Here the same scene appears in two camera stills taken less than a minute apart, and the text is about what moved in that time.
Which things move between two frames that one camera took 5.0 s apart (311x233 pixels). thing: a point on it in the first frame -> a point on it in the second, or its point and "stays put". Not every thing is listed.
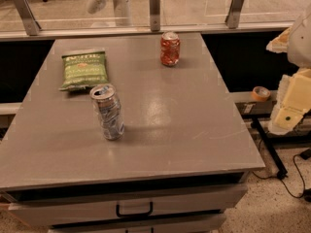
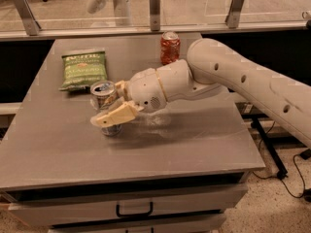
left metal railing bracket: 26,12 stays put
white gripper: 301,44 -> 144,88
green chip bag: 84,70 stays put
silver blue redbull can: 109,111 stays put
